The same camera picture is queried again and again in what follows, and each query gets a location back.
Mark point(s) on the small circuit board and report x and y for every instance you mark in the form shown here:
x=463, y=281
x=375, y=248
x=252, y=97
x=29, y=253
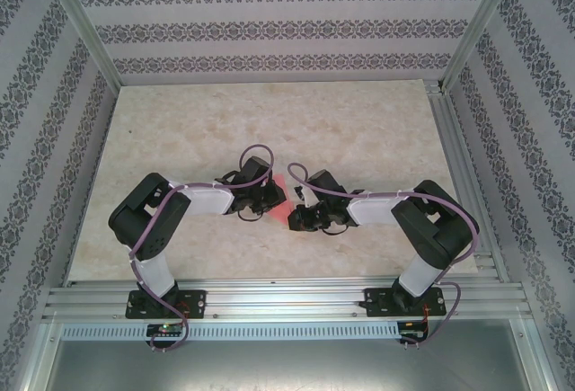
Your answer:
x=411, y=329
x=166, y=329

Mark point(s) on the aluminium extrusion rail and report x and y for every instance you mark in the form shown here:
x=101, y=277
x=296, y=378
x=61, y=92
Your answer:
x=467, y=184

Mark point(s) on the wide aluminium mounting rail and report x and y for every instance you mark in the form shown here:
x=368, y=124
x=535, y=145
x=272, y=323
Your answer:
x=283, y=299

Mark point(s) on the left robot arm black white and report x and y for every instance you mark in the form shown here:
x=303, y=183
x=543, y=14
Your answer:
x=153, y=242

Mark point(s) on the small aluminium corner bracket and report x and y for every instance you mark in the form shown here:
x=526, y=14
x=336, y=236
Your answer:
x=435, y=87

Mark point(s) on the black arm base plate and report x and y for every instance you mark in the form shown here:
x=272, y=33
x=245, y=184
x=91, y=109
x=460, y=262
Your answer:
x=195, y=303
x=375, y=303

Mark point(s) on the aluminium frame post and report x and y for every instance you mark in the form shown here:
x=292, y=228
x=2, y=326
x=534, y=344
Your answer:
x=85, y=27
x=476, y=27

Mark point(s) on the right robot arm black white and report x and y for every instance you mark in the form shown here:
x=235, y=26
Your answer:
x=431, y=238

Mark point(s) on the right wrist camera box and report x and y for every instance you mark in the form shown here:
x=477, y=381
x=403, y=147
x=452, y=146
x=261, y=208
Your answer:
x=305, y=195

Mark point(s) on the pink cloth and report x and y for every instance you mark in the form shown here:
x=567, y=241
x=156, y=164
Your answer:
x=284, y=212

